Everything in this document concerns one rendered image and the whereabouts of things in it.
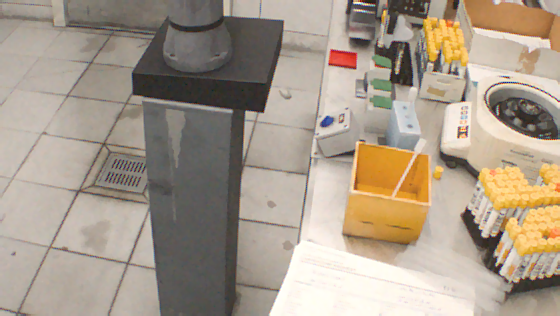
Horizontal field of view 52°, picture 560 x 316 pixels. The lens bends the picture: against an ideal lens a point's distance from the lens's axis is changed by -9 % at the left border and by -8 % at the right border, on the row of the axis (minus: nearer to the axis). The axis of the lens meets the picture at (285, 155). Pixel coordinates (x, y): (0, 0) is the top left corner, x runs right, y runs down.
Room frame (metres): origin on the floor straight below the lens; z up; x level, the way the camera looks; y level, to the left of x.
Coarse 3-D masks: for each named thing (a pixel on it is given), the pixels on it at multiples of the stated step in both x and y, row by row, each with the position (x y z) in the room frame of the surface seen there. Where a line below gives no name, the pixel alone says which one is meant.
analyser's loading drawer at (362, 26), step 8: (352, 0) 1.57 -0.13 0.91; (360, 0) 1.58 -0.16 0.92; (368, 0) 1.59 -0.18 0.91; (352, 8) 1.51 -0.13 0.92; (360, 8) 1.49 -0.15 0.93; (368, 8) 1.49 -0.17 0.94; (352, 16) 1.45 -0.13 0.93; (360, 16) 1.44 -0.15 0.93; (368, 16) 1.44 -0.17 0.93; (352, 24) 1.39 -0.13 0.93; (360, 24) 1.39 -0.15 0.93; (368, 24) 1.39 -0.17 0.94; (352, 32) 1.39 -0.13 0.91; (360, 32) 1.39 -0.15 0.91; (368, 32) 1.39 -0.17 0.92
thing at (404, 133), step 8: (392, 104) 1.00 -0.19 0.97; (400, 104) 0.99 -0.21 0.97; (408, 104) 0.99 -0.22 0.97; (392, 112) 0.98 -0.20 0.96; (400, 112) 0.96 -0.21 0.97; (392, 120) 0.97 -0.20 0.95; (400, 120) 0.94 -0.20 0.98; (408, 120) 0.94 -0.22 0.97; (416, 120) 0.94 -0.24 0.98; (392, 128) 0.96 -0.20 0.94; (400, 128) 0.91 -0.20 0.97; (408, 128) 0.91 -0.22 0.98; (416, 128) 0.92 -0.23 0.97; (392, 136) 0.94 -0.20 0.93; (400, 136) 0.90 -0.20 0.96; (408, 136) 0.90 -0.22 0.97; (416, 136) 0.90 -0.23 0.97; (384, 144) 0.97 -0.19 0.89; (392, 144) 0.93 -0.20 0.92; (400, 144) 0.90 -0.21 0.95; (408, 144) 0.90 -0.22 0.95; (416, 144) 0.90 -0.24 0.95
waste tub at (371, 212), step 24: (360, 144) 0.85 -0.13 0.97; (360, 168) 0.85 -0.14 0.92; (384, 168) 0.85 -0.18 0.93; (360, 192) 0.73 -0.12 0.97; (384, 192) 0.83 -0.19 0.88; (408, 192) 0.84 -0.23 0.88; (360, 216) 0.72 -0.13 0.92; (384, 216) 0.72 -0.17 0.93; (408, 216) 0.72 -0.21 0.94; (384, 240) 0.72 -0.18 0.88; (408, 240) 0.72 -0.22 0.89
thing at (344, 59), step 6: (330, 54) 1.31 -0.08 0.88; (336, 54) 1.32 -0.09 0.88; (342, 54) 1.33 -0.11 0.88; (348, 54) 1.33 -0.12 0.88; (354, 54) 1.33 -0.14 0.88; (330, 60) 1.29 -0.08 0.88; (336, 60) 1.29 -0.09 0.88; (342, 60) 1.30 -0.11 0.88; (348, 60) 1.30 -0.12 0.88; (354, 60) 1.30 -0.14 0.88; (342, 66) 1.27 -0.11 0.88; (348, 66) 1.27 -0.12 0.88; (354, 66) 1.27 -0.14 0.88
